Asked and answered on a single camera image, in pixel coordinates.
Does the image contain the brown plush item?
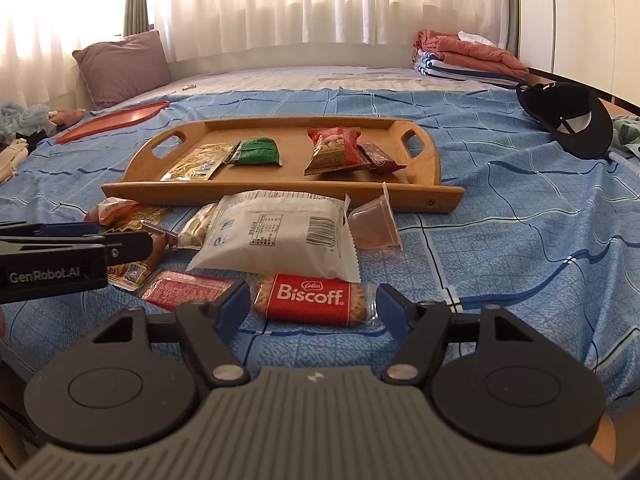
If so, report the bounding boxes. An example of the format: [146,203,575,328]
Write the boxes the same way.
[48,108,86,129]

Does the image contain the large white snack bag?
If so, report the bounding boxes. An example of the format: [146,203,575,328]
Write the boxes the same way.
[188,190,360,283]

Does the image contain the teal garment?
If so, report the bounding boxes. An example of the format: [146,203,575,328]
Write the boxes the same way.
[612,115,640,158]

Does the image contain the orange plastic tray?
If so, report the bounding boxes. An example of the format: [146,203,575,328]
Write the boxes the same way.
[55,101,169,144]

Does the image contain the white sheer curtain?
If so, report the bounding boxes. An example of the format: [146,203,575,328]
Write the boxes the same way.
[1,0,506,105]

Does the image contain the red Biscoff cookie pack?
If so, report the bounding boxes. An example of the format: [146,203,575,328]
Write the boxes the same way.
[253,274,376,327]

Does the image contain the red cracker packet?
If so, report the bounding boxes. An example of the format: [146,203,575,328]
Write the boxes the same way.
[139,270,234,311]

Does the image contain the folded blue striped towel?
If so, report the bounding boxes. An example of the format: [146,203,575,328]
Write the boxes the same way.
[413,53,525,88]

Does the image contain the pink jelly cup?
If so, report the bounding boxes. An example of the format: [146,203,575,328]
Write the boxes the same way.
[347,183,402,250]

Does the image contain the green pea snack packet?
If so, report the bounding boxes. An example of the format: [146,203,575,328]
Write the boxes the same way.
[227,138,282,166]

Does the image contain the gold foil snack pouch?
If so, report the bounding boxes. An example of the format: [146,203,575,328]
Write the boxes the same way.
[160,142,238,182]

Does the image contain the red cashew nut bag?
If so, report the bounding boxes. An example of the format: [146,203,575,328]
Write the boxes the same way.
[305,127,370,176]

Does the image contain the yellow black chinese snack pouch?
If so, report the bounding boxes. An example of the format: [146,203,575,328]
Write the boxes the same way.
[105,206,171,233]

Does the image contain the green drape curtain right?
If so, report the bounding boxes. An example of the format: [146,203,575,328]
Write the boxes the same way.
[503,0,521,56]

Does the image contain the pink pastry packet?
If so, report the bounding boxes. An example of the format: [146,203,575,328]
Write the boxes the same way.
[84,197,138,228]

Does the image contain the black baseball cap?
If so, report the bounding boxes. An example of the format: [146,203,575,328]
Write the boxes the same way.
[516,81,613,159]

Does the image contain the green drape curtain left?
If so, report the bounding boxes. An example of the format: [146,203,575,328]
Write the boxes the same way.
[122,0,149,37]

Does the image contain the wooden serving tray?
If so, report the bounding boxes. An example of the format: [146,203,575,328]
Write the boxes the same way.
[101,115,467,215]

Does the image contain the brown peanut snack packet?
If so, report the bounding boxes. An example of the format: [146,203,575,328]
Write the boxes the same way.
[107,221,178,292]

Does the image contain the white cloth on blanket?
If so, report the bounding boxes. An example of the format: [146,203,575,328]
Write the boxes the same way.
[458,30,496,47]

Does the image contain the green drape curtain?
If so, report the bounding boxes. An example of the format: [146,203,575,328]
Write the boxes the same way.
[122,0,149,37]
[503,0,521,56]

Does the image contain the beige cloth bag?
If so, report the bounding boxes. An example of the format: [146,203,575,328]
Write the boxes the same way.
[0,139,29,184]

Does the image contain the mauve pillow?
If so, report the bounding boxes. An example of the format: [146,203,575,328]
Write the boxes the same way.
[72,30,172,110]

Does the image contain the clear pack white candies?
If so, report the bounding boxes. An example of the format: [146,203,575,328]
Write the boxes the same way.
[177,202,218,249]

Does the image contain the folded salmon blanket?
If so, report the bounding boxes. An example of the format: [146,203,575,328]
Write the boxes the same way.
[413,29,528,78]

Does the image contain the light blue crumpled cloth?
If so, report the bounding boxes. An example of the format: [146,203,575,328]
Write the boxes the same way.
[0,101,56,145]

